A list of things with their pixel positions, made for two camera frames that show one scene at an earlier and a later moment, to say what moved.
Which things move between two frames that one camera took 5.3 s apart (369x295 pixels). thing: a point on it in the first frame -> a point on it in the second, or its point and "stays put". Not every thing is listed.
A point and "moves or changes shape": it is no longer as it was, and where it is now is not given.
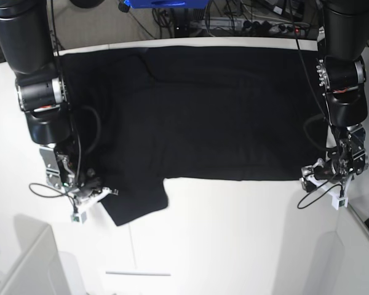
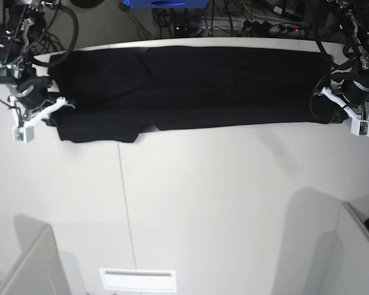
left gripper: (63, 166) -> (30, 92)
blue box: (166, 4) stays put
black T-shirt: (139, 115) moves or changes shape
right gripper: (349, 156) -> (353, 93)
